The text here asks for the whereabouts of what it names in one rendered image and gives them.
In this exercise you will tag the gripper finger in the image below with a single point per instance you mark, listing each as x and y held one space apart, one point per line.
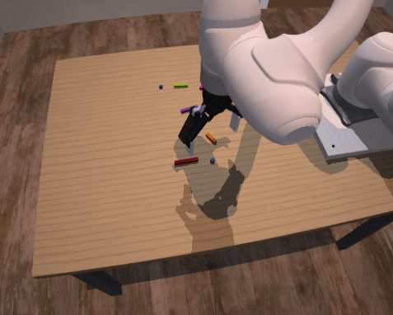
196 120
236 117

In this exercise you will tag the red rod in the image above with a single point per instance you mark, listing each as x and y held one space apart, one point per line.
188 160

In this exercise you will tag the orange rod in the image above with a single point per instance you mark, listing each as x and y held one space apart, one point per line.
211 138

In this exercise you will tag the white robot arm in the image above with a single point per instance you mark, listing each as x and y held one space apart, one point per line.
275 83

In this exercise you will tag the purple rod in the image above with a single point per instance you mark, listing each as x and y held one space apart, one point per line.
185 110

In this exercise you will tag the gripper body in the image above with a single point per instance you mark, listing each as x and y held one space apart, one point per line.
212 101

